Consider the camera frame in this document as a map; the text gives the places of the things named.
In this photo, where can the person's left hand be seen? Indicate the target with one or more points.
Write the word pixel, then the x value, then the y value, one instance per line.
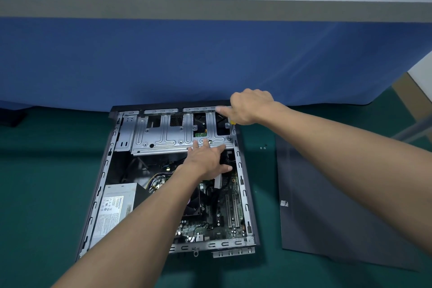
pixel 206 161

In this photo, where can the person's right hand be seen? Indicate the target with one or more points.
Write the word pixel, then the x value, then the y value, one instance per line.
pixel 253 107

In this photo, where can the silver metal drive cage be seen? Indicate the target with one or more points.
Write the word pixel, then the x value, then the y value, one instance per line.
pixel 158 137

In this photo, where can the desktop computer case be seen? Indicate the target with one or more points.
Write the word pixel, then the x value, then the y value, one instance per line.
pixel 108 159

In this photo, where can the silver power supply unit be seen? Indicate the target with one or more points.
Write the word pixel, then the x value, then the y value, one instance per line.
pixel 113 206

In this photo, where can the black side panel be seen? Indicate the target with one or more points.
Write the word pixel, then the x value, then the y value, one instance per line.
pixel 330 217

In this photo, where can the person's right forearm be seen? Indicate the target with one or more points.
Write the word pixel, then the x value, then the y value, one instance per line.
pixel 354 163

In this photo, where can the person's left forearm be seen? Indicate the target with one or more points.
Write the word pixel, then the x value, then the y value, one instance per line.
pixel 135 233

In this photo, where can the blue cloth curtain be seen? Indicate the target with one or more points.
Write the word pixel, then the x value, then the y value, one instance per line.
pixel 202 68

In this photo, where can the green floor mat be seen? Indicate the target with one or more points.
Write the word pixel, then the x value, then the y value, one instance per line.
pixel 40 190

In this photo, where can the black flat base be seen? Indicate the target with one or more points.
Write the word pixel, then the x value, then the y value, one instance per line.
pixel 13 117

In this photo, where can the grey metal post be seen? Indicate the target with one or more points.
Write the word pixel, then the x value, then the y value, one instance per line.
pixel 415 129

